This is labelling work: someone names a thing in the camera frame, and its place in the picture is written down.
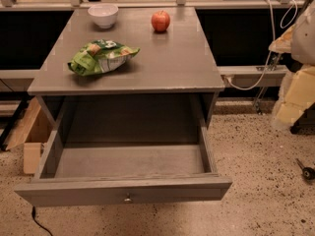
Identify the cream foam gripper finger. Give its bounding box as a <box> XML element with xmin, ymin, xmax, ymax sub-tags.
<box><xmin>269</xmin><ymin>24</ymin><xmax>315</xmax><ymax>130</ymax></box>

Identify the green rice chip bag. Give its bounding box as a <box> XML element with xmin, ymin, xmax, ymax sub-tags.
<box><xmin>68</xmin><ymin>39</ymin><xmax>140</xmax><ymax>77</ymax></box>

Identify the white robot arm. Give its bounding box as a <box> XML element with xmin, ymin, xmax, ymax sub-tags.
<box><xmin>269</xmin><ymin>1</ymin><xmax>315</xmax><ymax>130</ymax></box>

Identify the grey open top drawer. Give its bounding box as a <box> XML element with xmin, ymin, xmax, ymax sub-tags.
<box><xmin>15</xmin><ymin>94</ymin><xmax>231</xmax><ymax>207</ymax></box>

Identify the metal drawer knob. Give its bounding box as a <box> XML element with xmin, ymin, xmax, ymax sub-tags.
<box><xmin>124</xmin><ymin>193</ymin><xmax>133</xmax><ymax>204</ymax></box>

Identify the thin metal pole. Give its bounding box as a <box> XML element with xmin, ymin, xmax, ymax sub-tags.
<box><xmin>253</xmin><ymin>54</ymin><xmax>282</xmax><ymax>115</ymax></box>

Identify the black caster wheel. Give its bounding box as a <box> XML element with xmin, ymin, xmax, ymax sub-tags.
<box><xmin>296</xmin><ymin>159</ymin><xmax>315</xmax><ymax>180</ymax></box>

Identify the grey wooden cabinet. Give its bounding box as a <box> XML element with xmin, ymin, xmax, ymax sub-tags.
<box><xmin>27</xmin><ymin>6</ymin><xmax>226</xmax><ymax>130</ymax></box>

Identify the red apple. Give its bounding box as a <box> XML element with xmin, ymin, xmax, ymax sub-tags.
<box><xmin>151</xmin><ymin>10</ymin><xmax>170</xmax><ymax>32</ymax></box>

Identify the white ceramic bowl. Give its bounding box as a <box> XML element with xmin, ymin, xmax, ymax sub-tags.
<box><xmin>88</xmin><ymin>4</ymin><xmax>119</xmax><ymax>29</ymax></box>

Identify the light wooden block stand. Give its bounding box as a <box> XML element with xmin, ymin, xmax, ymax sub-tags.
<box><xmin>7</xmin><ymin>97</ymin><xmax>52</xmax><ymax>174</ymax></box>

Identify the grey metal rail frame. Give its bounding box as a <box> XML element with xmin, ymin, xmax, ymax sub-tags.
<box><xmin>1</xmin><ymin>0</ymin><xmax>307</xmax><ymax>95</ymax></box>

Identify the black floor cable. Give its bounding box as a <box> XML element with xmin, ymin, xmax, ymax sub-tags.
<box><xmin>31</xmin><ymin>206</ymin><xmax>54</xmax><ymax>236</ymax></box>

